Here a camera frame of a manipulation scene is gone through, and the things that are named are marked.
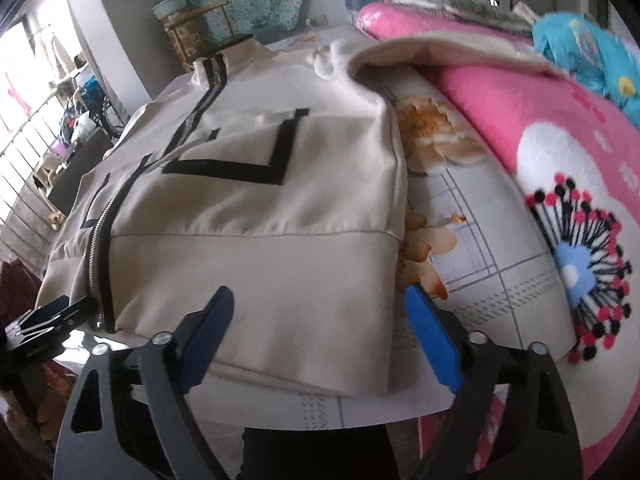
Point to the black low cabinet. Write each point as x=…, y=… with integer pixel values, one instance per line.
x=84, y=159

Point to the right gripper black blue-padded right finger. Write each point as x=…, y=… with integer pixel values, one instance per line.
x=537, y=436

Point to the wooden chair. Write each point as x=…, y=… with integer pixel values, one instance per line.
x=189, y=34

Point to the grey knitted blanket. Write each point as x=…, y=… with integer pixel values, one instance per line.
x=472, y=12

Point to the beige zip jacket black trim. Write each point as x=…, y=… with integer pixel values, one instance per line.
x=280, y=175

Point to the pink floral fleece blanket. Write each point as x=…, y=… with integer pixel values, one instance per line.
x=575, y=157

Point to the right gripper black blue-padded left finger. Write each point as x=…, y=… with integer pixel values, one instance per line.
x=128, y=418

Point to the floral grey bed sheet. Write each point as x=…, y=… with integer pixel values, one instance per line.
x=468, y=240

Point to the light blue basin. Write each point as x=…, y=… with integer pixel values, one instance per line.
x=168, y=7

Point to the turquoise cartoon blanket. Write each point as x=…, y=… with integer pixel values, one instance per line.
x=593, y=56

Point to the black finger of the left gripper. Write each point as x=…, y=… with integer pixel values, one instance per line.
x=37, y=336

